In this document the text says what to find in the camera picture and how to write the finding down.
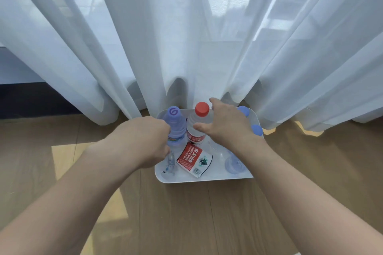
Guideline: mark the person's left hand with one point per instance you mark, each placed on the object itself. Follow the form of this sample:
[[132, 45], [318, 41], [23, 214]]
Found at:
[[137, 142]]

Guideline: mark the person's right hand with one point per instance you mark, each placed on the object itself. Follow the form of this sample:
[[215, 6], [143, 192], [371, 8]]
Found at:
[[230, 127]]

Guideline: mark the person's left fingers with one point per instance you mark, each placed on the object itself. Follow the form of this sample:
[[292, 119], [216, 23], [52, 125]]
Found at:
[[164, 139]]

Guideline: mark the person's right thumb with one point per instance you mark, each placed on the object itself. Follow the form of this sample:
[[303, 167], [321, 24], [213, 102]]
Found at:
[[203, 127]]

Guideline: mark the person's right forearm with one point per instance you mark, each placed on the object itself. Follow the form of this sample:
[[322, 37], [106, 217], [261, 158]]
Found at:
[[305, 201]]

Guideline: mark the person's left forearm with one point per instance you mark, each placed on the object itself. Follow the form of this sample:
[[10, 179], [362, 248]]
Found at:
[[59, 201]]

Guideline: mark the red cap water bottle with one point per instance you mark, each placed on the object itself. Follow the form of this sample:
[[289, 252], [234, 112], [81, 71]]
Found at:
[[197, 120]]

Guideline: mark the purple cap water bottle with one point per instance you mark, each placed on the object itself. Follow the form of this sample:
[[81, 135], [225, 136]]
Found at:
[[176, 123]]

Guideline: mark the crumpled clear plastic bottle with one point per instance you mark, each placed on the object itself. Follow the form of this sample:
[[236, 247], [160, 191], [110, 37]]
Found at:
[[170, 163]]

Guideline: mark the red label water bottle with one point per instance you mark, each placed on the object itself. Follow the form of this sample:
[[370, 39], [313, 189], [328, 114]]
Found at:
[[194, 159]]

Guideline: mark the blue cap water bottle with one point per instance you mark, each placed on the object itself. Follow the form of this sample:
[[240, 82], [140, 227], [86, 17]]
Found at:
[[257, 130], [244, 110]]

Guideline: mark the white plastic tray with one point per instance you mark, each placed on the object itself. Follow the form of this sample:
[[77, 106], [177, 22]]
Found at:
[[209, 174]]

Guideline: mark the clear bluish water bottle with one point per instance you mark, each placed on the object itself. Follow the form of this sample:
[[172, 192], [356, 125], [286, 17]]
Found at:
[[235, 164]]

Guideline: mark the white sheer curtain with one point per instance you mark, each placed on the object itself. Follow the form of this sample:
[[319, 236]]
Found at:
[[179, 39]]

